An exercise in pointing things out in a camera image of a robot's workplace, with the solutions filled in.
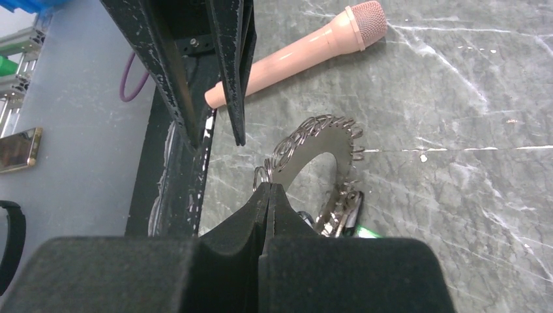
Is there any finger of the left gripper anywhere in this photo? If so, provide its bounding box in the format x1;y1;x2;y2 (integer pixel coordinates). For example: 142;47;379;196
259;184;455;312
1;183;271;312

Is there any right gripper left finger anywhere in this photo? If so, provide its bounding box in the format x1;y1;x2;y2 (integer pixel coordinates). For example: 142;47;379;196
102;0;209;150

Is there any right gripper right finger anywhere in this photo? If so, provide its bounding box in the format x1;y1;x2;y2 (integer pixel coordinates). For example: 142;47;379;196
206;0;257;146

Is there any metal disc with keyrings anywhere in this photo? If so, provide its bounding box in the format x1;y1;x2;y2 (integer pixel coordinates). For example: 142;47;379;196
252;114;365;237

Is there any green key tag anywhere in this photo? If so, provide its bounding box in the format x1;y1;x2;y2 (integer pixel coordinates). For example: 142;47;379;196
354;226;381;239

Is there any black base beam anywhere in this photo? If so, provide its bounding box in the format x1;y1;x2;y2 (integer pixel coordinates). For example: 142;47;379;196
125;56;226;239

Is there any gold smartphone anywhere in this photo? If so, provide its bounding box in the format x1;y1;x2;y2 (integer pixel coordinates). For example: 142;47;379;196
1;127;43;173

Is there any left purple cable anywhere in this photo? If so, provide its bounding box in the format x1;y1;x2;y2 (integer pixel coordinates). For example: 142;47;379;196
119;52;151;103

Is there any aluminium frame rail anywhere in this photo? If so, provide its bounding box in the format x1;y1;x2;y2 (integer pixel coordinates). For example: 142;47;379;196
0;12;53;139

